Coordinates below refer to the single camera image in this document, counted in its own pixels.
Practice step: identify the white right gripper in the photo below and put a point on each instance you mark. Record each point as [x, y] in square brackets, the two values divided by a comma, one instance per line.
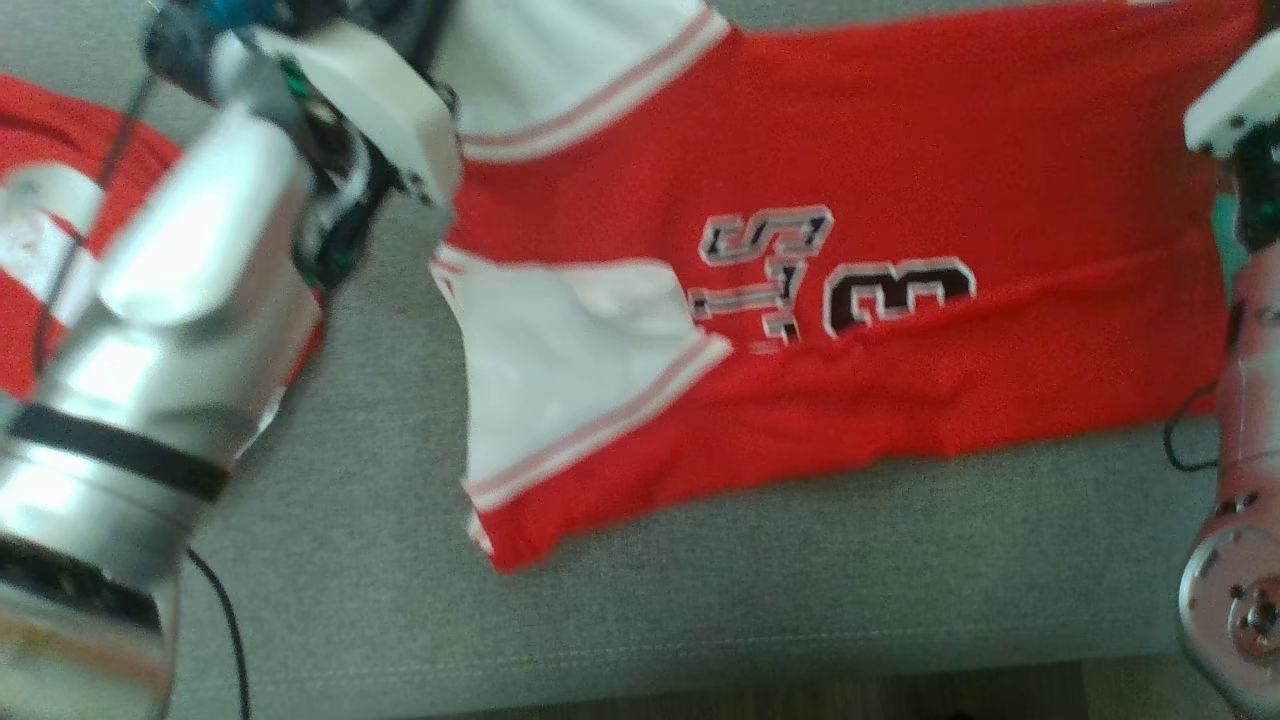
[1240, 100]

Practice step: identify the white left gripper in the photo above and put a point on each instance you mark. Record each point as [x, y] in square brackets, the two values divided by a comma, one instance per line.
[380, 110]

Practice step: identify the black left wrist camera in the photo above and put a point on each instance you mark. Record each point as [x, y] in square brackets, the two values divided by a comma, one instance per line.
[190, 45]

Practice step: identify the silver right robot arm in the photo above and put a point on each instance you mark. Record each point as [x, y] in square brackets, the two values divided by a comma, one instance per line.
[1245, 450]

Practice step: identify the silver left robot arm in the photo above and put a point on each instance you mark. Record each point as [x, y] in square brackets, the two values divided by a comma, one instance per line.
[170, 350]

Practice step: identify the red jersey with white sleeves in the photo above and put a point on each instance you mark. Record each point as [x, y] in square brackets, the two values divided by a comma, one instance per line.
[900, 200]

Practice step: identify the grey sofa seat cushion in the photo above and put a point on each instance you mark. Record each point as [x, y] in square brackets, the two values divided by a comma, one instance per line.
[400, 600]

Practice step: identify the red shorts with white stripe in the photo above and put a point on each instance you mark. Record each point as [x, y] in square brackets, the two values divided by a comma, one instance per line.
[50, 240]

